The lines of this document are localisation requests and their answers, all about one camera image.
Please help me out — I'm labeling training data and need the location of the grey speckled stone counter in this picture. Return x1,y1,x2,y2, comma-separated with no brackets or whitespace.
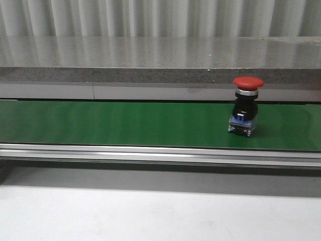
1,36,320,102

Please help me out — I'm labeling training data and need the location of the red mushroom push button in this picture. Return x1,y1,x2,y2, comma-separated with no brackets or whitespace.
228,76,264,137

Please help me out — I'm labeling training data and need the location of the green conveyor belt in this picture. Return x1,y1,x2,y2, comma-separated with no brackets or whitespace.
1,100,320,151

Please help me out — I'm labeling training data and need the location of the aluminium conveyor frame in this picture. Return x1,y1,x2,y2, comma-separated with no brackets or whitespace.
1,143,320,170

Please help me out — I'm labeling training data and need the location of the white pleated curtain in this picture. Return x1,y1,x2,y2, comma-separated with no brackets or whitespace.
1,0,320,37

